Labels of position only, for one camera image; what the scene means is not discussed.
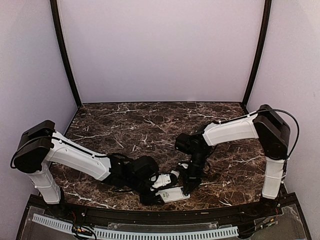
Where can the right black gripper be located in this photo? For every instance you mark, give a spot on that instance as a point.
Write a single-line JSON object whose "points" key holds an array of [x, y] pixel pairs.
{"points": [[192, 180]]}

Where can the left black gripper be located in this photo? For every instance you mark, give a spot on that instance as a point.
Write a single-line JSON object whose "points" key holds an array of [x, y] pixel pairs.
{"points": [[151, 200]]}

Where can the white remote control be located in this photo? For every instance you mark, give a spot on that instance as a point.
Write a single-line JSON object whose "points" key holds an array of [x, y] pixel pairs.
{"points": [[172, 194]]}

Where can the white battery cover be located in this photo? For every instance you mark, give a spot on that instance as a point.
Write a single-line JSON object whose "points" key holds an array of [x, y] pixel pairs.
{"points": [[176, 173]]}

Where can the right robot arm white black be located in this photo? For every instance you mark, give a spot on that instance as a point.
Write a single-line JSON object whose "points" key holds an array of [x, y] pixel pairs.
{"points": [[277, 132]]}

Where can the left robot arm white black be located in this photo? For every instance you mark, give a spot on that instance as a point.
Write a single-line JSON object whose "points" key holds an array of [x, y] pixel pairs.
{"points": [[42, 144]]}

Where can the clear acrylic plate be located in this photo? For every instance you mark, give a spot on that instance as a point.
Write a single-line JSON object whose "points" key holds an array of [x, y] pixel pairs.
{"points": [[162, 228]]}

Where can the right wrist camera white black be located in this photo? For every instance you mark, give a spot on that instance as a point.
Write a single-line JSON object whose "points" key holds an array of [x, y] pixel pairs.
{"points": [[183, 165]]}

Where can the white slotted cable duct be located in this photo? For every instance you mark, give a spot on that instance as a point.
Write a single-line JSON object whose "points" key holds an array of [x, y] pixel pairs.
{"points": [[107, 234]]}

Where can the black front rail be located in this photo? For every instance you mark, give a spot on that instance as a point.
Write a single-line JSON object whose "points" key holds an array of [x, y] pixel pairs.
{"points": [[239, 214]]}

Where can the left black frame post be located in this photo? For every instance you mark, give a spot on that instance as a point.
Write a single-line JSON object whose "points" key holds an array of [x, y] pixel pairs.
{"points": [[63, 52]]}

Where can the black frame post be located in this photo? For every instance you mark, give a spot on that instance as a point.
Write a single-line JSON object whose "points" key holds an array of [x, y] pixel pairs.
{"points": [[63, 52], [258, 54]]}

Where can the right black frame post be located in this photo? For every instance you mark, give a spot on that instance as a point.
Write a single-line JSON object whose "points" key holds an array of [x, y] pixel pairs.
{"points": [[258, 54]]}

